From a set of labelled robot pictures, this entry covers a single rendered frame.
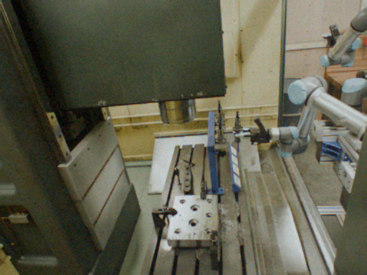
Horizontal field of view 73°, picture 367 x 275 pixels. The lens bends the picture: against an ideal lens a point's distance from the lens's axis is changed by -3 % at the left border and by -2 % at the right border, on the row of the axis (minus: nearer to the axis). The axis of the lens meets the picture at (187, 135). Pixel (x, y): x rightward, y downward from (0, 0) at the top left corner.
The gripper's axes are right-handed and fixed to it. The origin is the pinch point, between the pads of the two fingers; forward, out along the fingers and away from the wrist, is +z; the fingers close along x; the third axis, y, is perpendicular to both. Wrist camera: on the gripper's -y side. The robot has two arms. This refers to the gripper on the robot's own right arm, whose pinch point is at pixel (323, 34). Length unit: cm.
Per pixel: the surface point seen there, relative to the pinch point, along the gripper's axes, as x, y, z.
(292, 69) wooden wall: 37, 70, 136
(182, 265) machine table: -137, 50, -117
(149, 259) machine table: -152, 48, -111
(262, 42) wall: -48.0, -7.4, -1.6
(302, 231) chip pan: -71, 83, -94
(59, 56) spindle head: -154, -44, -94
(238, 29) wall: -63, -20, 2
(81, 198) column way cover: -169, 11, -103
